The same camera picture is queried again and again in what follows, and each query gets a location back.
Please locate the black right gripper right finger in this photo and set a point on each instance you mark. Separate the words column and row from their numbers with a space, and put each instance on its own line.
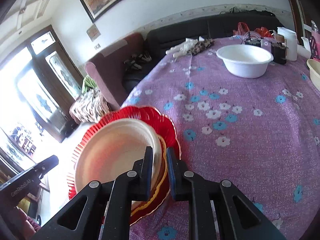
column 216, row 210

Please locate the black battery charger box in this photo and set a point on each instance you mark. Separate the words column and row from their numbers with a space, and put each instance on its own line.
column 278, row 50

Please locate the leopard print cloth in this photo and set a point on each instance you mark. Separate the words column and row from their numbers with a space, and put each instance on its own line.
column 200, row 47

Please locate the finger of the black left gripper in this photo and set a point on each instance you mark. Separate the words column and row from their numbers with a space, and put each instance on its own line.
column 15, row 189

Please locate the white foam bowl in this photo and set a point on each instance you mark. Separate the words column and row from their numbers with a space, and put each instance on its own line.
column 245, row 61

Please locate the red plastic bag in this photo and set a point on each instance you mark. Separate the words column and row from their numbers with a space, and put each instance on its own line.
column 244, row 30

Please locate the red scalloped plate gold rim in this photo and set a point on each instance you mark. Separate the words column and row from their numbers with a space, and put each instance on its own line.
column 165, row 129

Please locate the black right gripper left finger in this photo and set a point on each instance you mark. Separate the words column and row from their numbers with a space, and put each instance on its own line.
column 102, row 210

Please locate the maroon armchair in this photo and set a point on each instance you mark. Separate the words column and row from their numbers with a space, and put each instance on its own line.
column 107, row 68

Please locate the dark wooden door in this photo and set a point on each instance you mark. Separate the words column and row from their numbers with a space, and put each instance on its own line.
column 45, row 80

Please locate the white glove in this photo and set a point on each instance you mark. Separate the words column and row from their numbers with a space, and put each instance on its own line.
column 183, row 48

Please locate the black leather sofa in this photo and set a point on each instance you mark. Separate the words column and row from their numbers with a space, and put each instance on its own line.
column 218, row 26

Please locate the white pitcher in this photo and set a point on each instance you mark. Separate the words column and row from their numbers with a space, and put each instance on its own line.
column 291, row 42

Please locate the black small box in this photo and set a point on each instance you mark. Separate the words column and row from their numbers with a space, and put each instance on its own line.
column 253, row 42

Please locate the purple floral tablecloth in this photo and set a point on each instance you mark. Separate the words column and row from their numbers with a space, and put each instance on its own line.
column 261, row 134

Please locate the small wall plaque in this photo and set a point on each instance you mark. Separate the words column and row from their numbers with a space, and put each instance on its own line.
column 93, row 32

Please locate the beige plastic bowl with tab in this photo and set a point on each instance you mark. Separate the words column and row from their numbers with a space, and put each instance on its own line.
column 113, row 151

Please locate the green pillow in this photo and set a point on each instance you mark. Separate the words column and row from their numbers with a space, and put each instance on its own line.
column 88, row 84

